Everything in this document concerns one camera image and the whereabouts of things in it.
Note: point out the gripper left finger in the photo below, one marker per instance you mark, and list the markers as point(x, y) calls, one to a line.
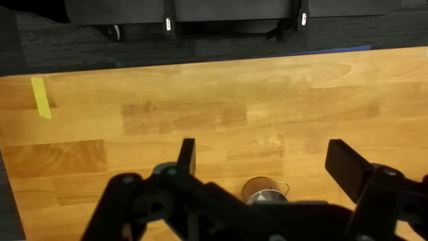
point(180, 187)

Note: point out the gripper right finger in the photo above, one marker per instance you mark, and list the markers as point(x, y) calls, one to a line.
point(374, 187)

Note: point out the silver pot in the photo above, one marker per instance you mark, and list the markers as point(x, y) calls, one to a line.
point(264, 190)

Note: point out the blue tape strip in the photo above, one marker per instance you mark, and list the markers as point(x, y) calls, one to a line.
point(321, 51)

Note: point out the yellow tape strip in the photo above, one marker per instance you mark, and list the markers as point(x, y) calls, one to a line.
point(41, 97)

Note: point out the black cabinet on casters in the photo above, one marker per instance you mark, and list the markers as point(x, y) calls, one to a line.
point(214, 16)

